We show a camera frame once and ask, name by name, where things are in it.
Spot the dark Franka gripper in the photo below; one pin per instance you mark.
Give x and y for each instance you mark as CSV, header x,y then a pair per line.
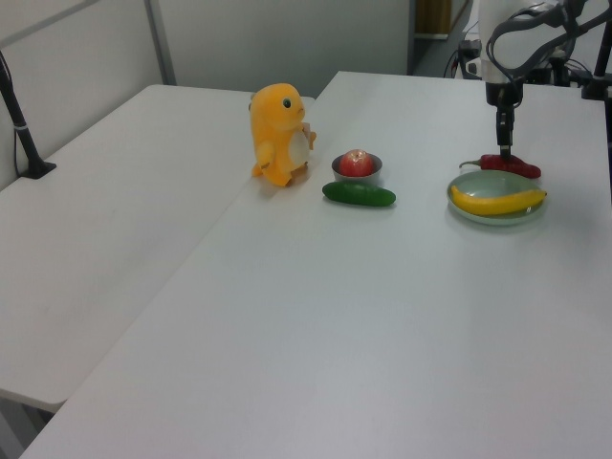
x,y
502,95

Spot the red chili pepper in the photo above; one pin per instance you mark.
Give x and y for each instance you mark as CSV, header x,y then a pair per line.
x,y
492,162

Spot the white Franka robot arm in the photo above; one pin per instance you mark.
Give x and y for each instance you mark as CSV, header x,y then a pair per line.
x,y
497,48

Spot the pale green plastic plate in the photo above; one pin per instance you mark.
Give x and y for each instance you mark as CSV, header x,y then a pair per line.
x,y
487,184

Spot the yellow banana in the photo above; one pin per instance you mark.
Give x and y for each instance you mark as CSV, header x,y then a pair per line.
x,y
492,205

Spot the wooden brown door panel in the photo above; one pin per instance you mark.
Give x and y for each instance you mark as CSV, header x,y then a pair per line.
x,y
432,16

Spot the red apple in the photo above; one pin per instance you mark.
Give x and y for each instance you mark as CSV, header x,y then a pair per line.
x,y
356,165

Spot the grey small bowl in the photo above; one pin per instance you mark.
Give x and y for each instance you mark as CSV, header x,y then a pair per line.
x,y
357,181

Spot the green cucumber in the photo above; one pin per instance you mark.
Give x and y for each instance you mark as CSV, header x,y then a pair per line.
x,y
358,195

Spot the orange dinosaur plush toy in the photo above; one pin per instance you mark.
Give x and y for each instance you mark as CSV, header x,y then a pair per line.
x,y
277,138

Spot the black camera stand pole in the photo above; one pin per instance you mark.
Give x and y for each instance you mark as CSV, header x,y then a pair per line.
x,y
24,138
600,62

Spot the grey metal partition post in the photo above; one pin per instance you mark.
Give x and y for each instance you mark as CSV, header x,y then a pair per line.
x,y
160,43

